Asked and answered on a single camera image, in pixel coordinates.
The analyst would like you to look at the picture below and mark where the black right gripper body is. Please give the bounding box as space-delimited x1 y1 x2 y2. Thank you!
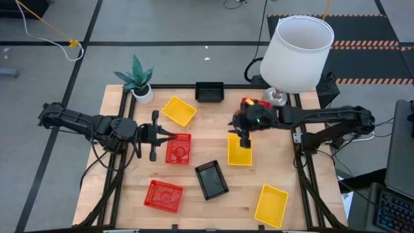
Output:
237 98 279 149

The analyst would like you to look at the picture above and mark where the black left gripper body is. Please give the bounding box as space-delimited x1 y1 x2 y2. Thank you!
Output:
140 110 162 162

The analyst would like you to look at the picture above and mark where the red plastic slotted basket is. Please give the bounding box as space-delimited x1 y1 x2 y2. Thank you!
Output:
240 97 272 111
143 179 184 214
165 133 192 166

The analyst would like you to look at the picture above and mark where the yellow plastic slotted basket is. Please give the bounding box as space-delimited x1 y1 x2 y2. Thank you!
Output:
161 96 198 128
227 133 254 167
254 184 289 229

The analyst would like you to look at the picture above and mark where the black plastic slotted basket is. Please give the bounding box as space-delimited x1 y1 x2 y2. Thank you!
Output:
194 159 230 201
195 81 225 104

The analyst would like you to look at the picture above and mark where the black power strip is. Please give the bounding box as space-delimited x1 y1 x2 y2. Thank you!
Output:
251 74 270 87

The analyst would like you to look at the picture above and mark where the potted plant white pot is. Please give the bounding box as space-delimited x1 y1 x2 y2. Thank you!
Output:
113 54 155 105

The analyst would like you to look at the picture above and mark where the white shade table lamp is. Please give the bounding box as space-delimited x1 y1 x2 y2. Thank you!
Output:
259 15 335 110

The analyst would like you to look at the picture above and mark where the black computer box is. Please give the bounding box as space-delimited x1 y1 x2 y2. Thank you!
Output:
316 71 340 109

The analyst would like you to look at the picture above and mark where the black desk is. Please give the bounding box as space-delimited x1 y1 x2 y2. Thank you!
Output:
337 167 389 233

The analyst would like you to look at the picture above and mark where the black hazard striped mat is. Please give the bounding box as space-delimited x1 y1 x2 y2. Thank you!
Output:
267 13 414 85

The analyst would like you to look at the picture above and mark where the grey laptop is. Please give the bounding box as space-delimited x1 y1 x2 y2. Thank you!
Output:
384 98 414 200

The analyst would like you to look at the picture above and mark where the black computer keyboard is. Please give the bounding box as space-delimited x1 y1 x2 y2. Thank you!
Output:
373 188 414 233

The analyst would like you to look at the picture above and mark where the black cabinet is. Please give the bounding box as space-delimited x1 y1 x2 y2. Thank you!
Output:
0 0 49 19

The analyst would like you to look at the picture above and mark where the black aluminium extrusion frame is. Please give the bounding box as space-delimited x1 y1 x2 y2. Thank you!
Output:
72 83 349 233

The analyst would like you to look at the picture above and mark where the thick black power cable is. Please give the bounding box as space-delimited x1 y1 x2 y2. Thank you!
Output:
244 0 269 83

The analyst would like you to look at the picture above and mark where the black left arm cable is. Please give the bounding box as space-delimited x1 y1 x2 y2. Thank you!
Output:
79 124 143 192

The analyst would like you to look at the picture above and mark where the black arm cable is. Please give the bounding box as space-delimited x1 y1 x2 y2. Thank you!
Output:
79 124 143 192
292 142 347 182

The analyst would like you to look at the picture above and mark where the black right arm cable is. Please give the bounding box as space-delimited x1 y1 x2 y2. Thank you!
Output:
292 142 347 182

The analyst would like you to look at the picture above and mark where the white floor cable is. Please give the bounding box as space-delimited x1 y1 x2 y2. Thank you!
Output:
14 0 85 63

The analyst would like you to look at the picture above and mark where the white thin cable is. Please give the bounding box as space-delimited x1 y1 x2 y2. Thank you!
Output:
352 131 376 143

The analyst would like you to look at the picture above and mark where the thin black floor cable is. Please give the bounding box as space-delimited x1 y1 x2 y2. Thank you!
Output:
223 0 246 10

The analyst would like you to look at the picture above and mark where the yellow extension cord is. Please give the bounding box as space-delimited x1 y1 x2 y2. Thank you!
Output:
14 0 80 49

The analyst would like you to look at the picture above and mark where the yellow strap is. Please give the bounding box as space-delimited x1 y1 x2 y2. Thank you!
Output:
322 0 332 21

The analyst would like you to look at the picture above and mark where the grey floor bracket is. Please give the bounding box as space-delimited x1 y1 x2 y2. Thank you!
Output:
0 67 20 78

